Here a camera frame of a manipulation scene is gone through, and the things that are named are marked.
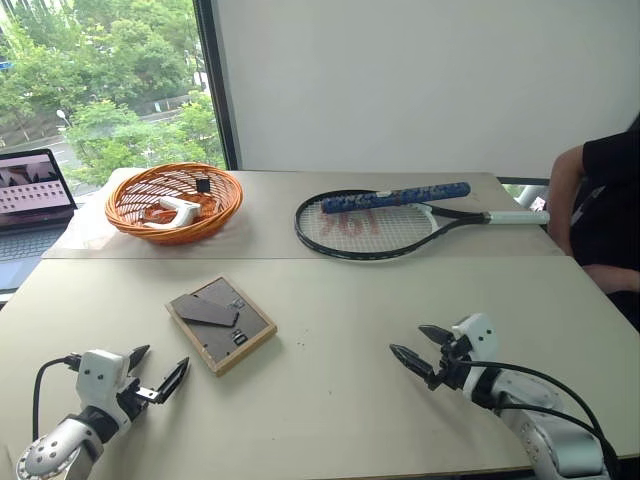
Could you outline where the blue patterned grip tube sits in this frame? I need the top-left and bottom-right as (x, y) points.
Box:
(320, 181), (473, 216)

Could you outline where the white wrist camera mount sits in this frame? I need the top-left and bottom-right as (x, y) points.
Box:
(75, 349), (135, 431)
(450, 312), (500, 402)

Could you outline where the black window frame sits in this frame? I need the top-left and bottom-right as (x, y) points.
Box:
(191, 0), (245, 172)

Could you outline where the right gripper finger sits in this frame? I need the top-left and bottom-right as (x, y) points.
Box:
(389, 343), (442, 387)
(418, 324), (455, 347)

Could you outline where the person in black shirt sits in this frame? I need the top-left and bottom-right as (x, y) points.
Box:
(546, 111), (640, 334)

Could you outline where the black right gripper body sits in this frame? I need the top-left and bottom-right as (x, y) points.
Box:
(426, 333), (475, 393)

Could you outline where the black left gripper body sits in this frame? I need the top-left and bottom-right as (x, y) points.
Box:
(115, 377), (169, 419)

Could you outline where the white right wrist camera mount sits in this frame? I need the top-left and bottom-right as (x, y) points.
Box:
(450, 312), (500, 402)

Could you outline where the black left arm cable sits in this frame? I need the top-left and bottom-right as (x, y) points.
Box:
(31, 353), (84, 444)

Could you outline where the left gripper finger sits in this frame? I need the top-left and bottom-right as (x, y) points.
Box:
(125, 344), (152, 382)
(155, 356), (191, 406)

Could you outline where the grey laptop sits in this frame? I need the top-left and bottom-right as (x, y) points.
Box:
(0, 147), (79, 292)

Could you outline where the wooden picture frame face-down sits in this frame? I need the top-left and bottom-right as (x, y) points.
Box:
(165, 274), (279, 379)

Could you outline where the black tennis racket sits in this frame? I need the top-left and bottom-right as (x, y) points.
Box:
(293, 188), (552, 264)

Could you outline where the white U-shaped plastic part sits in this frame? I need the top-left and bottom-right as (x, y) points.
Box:
(140, 196), (203, 232)

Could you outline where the orange wicker basket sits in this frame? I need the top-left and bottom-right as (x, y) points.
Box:
(103, 161), (245, 247)

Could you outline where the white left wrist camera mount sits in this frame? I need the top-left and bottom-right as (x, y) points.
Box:
(75, 349), (135, 431)

